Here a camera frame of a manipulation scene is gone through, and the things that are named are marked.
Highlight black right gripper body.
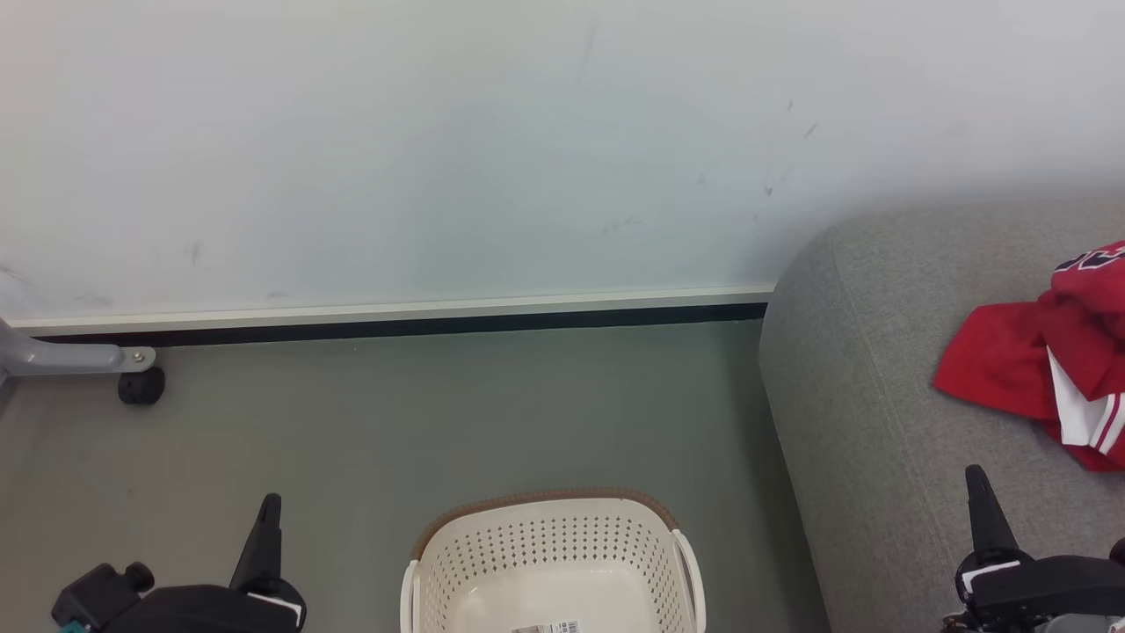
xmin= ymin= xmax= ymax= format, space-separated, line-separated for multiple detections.
xmin=954 ymin=547 xmax=1125 ymax=633

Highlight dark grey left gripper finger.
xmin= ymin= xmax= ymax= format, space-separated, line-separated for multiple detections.
xmin=229 ymin=493 xmax=284 ymax=592

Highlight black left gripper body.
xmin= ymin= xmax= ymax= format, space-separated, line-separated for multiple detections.
xmin=104 ymin=576 xmax=308 ymax=633

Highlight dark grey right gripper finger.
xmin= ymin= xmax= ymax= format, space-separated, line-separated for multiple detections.
xmin=964 ymin=464 xmax=1022 ymax=557

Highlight red sports jersey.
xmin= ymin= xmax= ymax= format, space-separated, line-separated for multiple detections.
xmin=933 ymin=241 xmax=1125 ymax=473

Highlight cream perforated laundry basket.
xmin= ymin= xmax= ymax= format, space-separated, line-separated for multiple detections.
xmin=400 ymin=489 xmax=708 ymax=633

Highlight grey fabric sofa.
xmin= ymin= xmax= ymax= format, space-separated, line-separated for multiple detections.
xmin=758 ymin=199 xmax=1125 ymax=633

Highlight black caster wheel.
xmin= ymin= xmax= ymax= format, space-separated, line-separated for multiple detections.
xmin=118 ymin=367 xmax=166 ymax=406

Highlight white and black baseboard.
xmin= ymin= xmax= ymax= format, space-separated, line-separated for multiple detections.
xmin=4 ymin=283 xmax=776 ymax=346

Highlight grey stand leg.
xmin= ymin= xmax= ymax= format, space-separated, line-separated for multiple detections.
xmin=0 ymin=318 xmax=157 ymax=388

